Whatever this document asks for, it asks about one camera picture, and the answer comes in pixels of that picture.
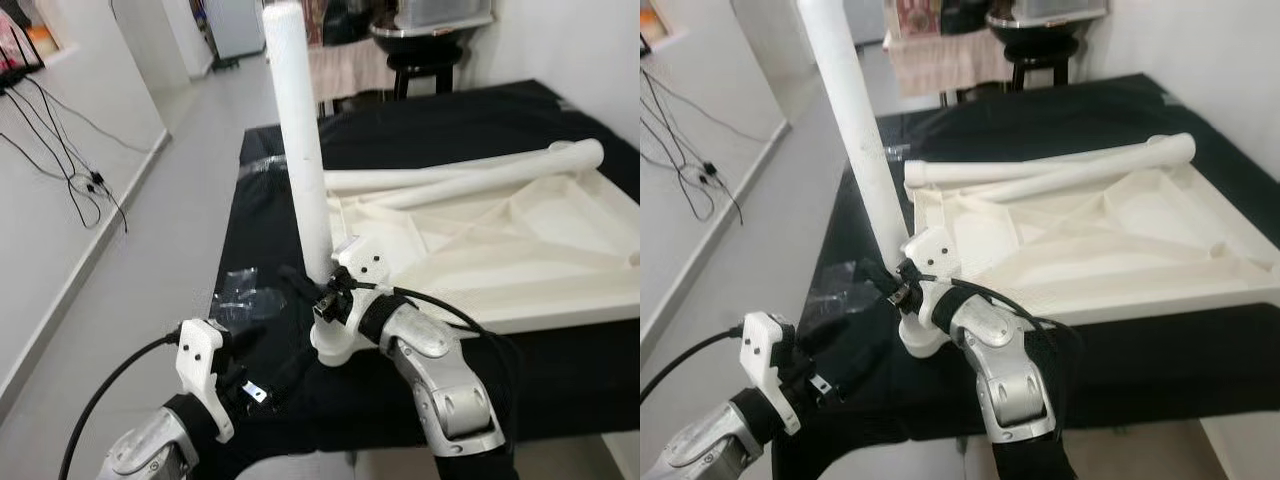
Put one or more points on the black tablecloth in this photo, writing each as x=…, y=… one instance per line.
x=1150, y=370
x=560, y=380

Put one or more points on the black bag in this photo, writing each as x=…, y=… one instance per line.
x=348, y=20
x=965, y=15

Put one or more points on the black bowl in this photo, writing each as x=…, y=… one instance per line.
x=1045, y=30
x=430, y=38

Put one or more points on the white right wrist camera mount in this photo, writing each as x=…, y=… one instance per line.
x=932, y=255
x=362, y=262

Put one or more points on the clear plastic bag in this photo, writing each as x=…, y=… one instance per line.
x=262, y=165
x=245, y=295
x=835, y=290
x=885, y=152

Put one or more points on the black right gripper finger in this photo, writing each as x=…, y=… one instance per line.
x=878, y=277
x=303, y=284

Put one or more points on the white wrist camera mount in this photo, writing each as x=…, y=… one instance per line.
x=362, y=262
x=765, y=355
x=200, y=365
x=932, y=255

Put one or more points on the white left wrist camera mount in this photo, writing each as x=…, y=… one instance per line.
x=765, y=355
x=200, y=365

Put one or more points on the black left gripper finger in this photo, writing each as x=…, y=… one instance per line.
x=863, y=363
x=293, y=375

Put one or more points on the red printed carton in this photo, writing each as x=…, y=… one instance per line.
x=912, y=18

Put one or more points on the cream plastic children table top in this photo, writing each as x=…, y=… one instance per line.
x=1100, y=240
x=520, y=250

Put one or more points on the small black device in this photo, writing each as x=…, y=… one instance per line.
x=20, y=72

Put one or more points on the white cabinet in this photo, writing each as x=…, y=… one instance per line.
x=235, y=25
x=865, y=20

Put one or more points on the white plastic table leg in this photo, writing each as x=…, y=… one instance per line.
x=520, y=170
x=300, y=120
x=400, y=180
x=850, y=120
x=980, y=172
x=1110, y=165

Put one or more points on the orange package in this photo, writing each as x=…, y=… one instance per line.
x=652, y=25
x=25, y=30

